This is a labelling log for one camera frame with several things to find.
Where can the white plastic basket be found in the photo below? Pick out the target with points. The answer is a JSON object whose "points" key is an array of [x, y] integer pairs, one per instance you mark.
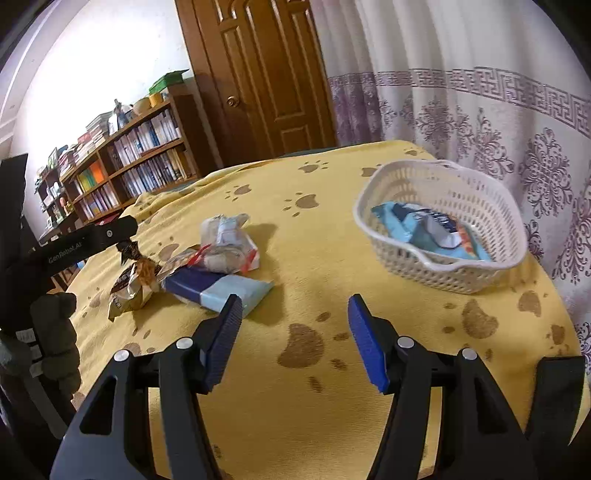
{"points": [[489, 207]]}

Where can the person's left hand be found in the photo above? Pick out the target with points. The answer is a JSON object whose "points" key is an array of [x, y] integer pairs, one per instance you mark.
{"points": [[53, 341]]}

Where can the yellow cup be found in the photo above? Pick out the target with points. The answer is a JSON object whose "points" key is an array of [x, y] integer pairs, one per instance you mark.
{"points": [[155, 98]]}

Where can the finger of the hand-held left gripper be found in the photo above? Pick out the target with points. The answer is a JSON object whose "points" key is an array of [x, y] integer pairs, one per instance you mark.
{"points": [[113, 230]]}

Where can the blue and light blue packet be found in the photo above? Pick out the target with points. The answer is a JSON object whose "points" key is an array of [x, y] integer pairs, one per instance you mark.
{"points": [[217, 291]]}

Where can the brown wooden door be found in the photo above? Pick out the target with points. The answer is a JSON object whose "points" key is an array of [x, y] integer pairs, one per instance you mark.
{"points": [[263, 78]]}

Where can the yellow paw-print blanket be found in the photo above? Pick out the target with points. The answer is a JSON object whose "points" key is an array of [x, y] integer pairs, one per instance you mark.
{"points": [[304, 230]]}

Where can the woven bowl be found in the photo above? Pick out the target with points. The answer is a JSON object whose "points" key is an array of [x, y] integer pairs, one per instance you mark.
{"points": [[141, 105]]}

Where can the brass door knob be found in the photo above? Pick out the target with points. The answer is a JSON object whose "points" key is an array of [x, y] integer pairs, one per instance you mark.
{"points": [[232, 100]]}

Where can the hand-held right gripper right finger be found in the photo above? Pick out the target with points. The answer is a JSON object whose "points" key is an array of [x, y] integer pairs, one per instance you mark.
{"points": [[365, 341]]}

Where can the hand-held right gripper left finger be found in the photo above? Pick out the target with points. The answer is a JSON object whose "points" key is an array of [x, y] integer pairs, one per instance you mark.
{"points": [[225, 339]]}

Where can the clear red-trimmed snack packet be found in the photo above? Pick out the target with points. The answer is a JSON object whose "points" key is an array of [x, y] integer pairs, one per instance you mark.
{"points": [[228, 259]]}

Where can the white purple patterned curtain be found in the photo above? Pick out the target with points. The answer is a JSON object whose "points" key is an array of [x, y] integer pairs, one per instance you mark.
{"points": [[461, 92]]}

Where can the dark blue white snack packet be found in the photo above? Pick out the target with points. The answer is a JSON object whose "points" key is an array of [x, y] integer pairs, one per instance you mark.
{"points": [[437, 224]]}

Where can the brown walnut snack packet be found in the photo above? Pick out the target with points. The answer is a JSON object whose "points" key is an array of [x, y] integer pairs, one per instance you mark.
{"points": [[134, 288]]}

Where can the green box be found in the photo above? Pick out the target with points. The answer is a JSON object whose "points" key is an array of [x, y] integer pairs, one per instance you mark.
{"points": [[167, 81]]}

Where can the stack of books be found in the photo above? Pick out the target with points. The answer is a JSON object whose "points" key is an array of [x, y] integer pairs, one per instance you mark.
{"points": [[94, 131]]}

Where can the wooden bookshelf with books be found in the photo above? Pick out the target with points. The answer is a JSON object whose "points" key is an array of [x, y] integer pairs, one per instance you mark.
{"points": [[138, 157]]}

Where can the dark small shelf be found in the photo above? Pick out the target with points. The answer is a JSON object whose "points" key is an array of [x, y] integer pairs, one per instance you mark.
{"points": [[53, 198]]}

